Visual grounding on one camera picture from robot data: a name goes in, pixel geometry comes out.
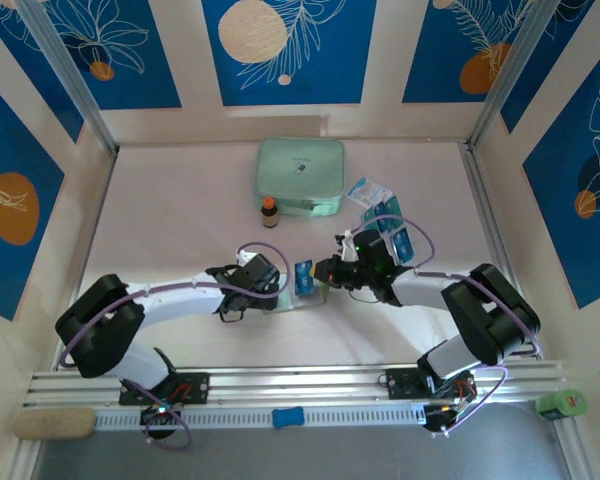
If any blue VIP card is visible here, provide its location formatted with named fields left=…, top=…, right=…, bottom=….
left=388, top=227, right=417, bottom=267
left=293, top=258, right=316, bottom=297
left=377, top=215, right=407, bottom=235

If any olive green card holder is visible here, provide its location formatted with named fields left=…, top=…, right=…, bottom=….
left=262, top=277, right=334, bottom=315

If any blue packets group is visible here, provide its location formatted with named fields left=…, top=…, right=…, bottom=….
left=357, top=194, right=419, bottom=269

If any brown bottle orange cap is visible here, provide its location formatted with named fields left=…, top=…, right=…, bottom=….
left=259, top=196, right=277, bottom=230

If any blue white wipe packet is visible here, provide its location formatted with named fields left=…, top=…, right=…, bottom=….
left=345, top=176, right=392, bottom=207

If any mint green zip pouch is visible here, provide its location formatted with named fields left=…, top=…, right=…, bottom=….
left=252, top=137, right=346, bottom=219

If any blue clip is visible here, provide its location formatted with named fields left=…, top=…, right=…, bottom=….
left=271, top=407, right=305, bottom=430

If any green tape roll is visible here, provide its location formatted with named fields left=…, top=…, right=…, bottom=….
left=534, top=388, right=589, bottom=419

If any beige oval pad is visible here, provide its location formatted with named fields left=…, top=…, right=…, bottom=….
left=13, top=407, right=97, bottom=441

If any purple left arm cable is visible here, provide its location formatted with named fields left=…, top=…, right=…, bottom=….
left=59, top=241, right=290, bottom=452

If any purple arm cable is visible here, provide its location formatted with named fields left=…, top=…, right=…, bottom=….
left=59, top=241, right=290, bottom=452
left=337, top=214, right=544, bottom=436

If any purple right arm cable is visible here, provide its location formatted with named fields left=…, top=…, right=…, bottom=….
left=337, top=214, right=544, bottom=436

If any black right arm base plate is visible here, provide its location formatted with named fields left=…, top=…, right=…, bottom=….
left=385, top=367, right=476, bottom=401

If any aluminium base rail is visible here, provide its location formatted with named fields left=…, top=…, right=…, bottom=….
left=23, top=360, right=569, bottom=409

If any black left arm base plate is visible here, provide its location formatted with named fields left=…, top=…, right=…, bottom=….
left=118, top=372, right=211, bottom=406

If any white slotted cable duct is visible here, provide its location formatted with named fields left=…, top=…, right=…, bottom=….
left=94, top=402, right=431, bottom=431

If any aluminium table side rail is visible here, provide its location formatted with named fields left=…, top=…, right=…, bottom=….
left=52, top=149, right=119, bottom=371
left=460, top=144, right=544, bottom=361

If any aluminium frame post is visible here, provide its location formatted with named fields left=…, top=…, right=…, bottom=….
left=463, top=0, right=581, bottom=151
left=14, top=0, right=120, bottom=156

